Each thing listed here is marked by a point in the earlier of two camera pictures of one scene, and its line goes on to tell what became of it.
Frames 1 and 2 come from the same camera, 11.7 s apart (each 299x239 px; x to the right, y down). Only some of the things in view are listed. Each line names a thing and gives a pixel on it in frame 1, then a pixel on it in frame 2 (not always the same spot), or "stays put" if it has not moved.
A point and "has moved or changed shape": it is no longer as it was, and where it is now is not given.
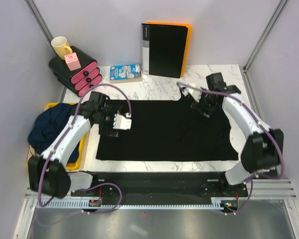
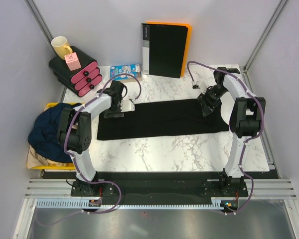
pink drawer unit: (77, 81) stays put
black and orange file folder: (165, 47) stays put
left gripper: (103, 129) → (108, 114)
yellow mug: (61, 47) stays put
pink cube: (72, 61) stays put
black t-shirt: (170, 130) has moved or changed shape
